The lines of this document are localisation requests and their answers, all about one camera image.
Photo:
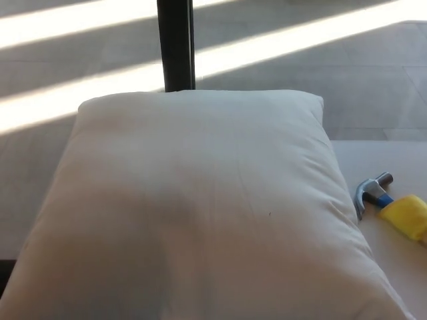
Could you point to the white pillow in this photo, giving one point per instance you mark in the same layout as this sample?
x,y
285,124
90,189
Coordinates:
x,y
200,200

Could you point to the black vertical post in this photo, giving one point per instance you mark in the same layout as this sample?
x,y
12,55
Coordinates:
x,y
175,43

